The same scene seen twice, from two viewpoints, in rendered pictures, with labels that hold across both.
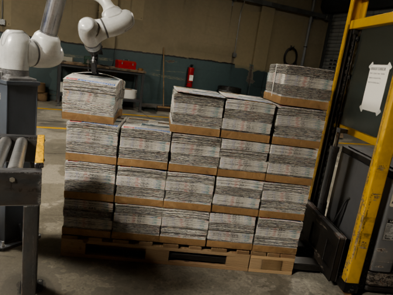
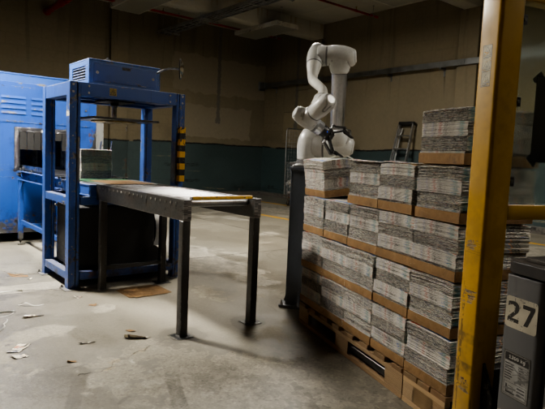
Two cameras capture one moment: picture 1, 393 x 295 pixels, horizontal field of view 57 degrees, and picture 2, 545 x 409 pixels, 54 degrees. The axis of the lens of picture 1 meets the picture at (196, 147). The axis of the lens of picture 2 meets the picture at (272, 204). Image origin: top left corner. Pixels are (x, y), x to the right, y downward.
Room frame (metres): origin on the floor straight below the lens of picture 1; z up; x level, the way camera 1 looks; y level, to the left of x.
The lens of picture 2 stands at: (0.85, -2.49, 1.07)
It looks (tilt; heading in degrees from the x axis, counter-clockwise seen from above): 5 degrees down; 74
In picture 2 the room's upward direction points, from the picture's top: 3 degrees clockwise
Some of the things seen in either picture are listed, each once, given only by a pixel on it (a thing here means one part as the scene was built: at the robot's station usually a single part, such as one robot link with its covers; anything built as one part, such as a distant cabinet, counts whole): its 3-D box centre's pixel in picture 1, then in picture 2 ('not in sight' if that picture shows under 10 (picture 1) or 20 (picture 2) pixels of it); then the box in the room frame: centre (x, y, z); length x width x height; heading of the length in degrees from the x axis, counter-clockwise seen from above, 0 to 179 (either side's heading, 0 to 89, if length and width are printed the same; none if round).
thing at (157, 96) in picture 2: not in sight; (114, 96); (0.75, 2.17, 1.50); 0.94 x 0.68 x 0.10; 23
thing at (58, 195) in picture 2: not in sight; (112, 230); (0.75, 2.17, 0.38); 0.94 x 0.69 x 0.63; 23
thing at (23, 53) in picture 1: (16, 49); (310, 144); (2.10, 1.09, 1.17); 0.18 x 0.16 x 0.22; 155
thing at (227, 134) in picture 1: (240, 130); (427, 207); (2.24, -0.26, 0.86); 0.38 x 0.29 x 0.04; 4
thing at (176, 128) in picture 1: (192, 124); (392, 201); (2.21, 0.04, 0.86); 0.38 x 0.29 x 0.04; 7
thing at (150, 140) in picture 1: (164, 189); (374, 277); (2.20, 0.17, 0.42); 1.17 x 0.39 x 0.83; 96
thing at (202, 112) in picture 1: (194, 110); (393, 184); (2.21, 0.04, 0.95); 0.38 x 0.29 x 0.23; 7
